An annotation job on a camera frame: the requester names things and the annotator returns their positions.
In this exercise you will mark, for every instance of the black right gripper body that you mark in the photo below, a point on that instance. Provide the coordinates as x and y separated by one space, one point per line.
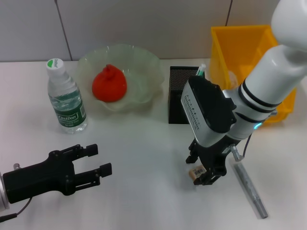
216 155

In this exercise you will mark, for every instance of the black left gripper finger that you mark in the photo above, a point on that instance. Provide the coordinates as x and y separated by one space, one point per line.
91 149
105 170

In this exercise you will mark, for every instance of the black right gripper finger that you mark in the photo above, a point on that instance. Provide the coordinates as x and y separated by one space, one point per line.
193 155
211 179

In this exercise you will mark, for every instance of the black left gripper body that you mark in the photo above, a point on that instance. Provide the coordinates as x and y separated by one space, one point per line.
38 179

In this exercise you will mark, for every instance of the beige eraser with barcode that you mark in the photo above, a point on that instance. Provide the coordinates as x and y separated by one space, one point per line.
197 172

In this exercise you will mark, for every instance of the silver grey marker pen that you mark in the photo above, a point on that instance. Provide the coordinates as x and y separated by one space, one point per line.
251 191

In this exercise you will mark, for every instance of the clear green-label water bottle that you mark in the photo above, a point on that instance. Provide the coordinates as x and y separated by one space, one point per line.
68 103

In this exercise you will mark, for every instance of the orange fruit with stem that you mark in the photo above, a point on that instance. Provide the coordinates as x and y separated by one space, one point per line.
109 83

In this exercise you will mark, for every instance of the white paper ball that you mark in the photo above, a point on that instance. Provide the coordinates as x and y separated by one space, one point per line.
233 77

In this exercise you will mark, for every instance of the green toothbrush case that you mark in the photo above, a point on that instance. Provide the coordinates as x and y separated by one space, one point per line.
201 70

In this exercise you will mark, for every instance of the black mesh pen holder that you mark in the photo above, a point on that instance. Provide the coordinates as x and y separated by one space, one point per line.
176 95

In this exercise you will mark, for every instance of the green wavy glass fruit bowl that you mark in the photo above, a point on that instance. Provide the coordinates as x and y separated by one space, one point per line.
141 72

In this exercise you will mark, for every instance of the yellow plastic bin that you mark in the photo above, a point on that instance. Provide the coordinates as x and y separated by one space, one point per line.
230 48

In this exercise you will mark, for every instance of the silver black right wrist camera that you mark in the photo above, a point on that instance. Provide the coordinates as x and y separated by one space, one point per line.
206 112

